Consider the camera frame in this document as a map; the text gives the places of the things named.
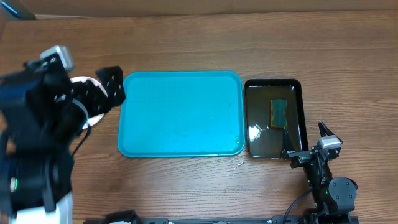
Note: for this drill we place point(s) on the dark corner object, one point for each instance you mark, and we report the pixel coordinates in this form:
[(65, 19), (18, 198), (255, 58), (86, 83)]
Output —
[(15, 10)]

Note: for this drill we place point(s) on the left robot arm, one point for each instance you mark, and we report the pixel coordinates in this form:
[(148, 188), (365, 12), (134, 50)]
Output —
[(45, 111)]

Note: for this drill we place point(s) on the green yellow sponge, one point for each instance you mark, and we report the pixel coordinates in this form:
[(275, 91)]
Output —
[(278, 118)]

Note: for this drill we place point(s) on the white plate with red stain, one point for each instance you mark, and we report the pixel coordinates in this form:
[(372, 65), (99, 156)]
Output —
[(95, 119)]

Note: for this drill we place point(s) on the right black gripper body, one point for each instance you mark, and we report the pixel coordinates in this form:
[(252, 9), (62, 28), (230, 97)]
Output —
[(306, 154)]

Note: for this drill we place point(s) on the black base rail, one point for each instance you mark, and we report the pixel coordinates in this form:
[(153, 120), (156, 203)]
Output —
[(130, 216)]

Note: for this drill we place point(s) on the teal plastic tray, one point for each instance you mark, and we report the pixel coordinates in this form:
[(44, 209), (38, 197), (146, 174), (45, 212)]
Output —
[(182, 114)]

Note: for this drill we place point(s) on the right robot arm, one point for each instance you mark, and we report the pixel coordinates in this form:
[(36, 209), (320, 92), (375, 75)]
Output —
[(333, 196)]

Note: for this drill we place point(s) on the black water tray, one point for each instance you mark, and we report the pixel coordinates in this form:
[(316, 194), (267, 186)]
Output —
[(263, 141)]

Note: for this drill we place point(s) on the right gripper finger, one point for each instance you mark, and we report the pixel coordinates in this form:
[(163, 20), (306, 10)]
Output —
[(287, 147), (324, 130)]

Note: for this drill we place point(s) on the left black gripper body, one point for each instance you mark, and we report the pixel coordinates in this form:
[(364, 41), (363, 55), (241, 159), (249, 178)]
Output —
[(95, 103)]

